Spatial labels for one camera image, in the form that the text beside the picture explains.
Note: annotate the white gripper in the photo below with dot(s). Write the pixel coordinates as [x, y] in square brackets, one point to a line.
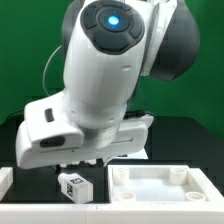
[47, 137]

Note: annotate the white square tabletop part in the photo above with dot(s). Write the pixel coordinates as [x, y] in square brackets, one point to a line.
[159, 183]

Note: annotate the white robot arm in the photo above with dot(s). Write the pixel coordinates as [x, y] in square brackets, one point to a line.
[108, 45]

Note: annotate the white U-shaped fence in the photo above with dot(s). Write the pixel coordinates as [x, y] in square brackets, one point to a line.
[110, 213]

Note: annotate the white marker sheet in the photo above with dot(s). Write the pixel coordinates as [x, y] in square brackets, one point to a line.
[138, 155]

